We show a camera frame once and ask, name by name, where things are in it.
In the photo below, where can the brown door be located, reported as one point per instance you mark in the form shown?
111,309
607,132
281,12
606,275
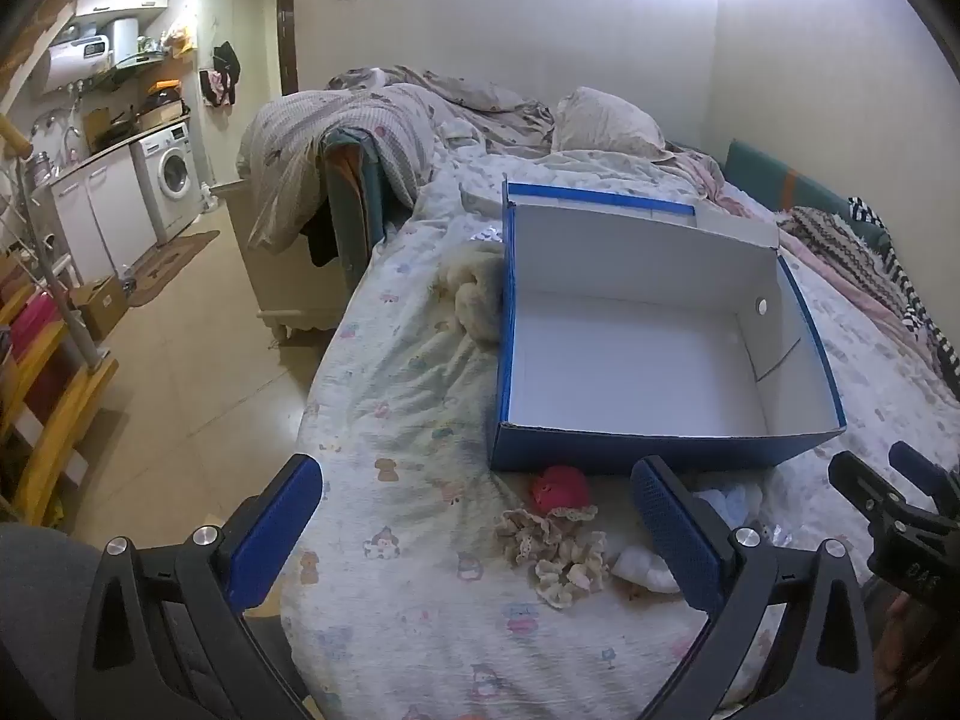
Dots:
286,37

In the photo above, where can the beige patterned quilt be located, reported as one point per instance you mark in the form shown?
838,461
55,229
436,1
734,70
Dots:
352,135

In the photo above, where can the pink hanging clothes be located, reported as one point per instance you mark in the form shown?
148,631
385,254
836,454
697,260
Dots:
210,88

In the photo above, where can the teal padded headboard panel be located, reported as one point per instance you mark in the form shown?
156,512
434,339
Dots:
757,176

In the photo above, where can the white washing machine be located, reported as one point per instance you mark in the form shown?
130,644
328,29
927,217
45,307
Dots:
172,172

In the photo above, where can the brown doormat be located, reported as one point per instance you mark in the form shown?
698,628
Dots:
169,266

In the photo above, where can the blue and white cardboard box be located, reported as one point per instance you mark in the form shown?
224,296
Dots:
637,360

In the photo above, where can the pink cloth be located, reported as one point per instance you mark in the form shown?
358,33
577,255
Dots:
705,176

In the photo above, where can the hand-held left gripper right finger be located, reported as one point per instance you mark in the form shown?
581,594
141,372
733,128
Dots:
675,540

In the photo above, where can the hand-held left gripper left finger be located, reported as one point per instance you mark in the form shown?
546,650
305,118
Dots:
274,532

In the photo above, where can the pink soft toy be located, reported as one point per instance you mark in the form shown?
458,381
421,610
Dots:
559,486

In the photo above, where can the range hood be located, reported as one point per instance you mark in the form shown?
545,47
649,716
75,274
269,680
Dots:
131,45

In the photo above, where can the white water heater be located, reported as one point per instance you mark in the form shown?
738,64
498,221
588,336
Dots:
71,64

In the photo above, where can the white kitchen cabinet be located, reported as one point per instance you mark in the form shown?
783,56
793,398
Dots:
105,210

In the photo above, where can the white wooden bed frame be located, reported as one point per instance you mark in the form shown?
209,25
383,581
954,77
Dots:
277,285

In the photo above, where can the black hanging cloth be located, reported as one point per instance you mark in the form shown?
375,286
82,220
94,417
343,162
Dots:
322,240

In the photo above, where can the white soft toy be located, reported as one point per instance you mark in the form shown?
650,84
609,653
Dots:
645,568

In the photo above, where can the person's grey trousers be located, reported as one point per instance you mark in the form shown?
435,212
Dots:
37,615

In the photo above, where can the cream fluffy plush toy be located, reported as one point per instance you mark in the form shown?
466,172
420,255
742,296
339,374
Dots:
476,292

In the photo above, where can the beige crocheted plush toy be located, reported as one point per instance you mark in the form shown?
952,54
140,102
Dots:
551,551

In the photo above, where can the brown patterned knit blanket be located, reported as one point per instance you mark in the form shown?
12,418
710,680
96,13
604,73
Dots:
836,240

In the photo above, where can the beige pillow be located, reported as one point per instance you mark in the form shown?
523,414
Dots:
604,124

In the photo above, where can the yellow wooden rack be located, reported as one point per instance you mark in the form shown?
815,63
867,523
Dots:
45,405

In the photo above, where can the brown cardboard box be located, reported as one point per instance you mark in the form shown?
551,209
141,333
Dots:
101,306

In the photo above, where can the dark hanging clothes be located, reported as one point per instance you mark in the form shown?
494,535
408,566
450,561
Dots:
226,67

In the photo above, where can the light blue plush toy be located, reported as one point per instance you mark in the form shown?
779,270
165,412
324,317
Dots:
729,502

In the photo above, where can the black and white striped cloth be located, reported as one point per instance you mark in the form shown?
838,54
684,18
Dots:
911,300

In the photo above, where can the teal padded bed rail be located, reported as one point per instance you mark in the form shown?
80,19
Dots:
356,195

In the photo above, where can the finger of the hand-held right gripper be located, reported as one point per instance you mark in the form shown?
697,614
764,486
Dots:
870,495
926,476

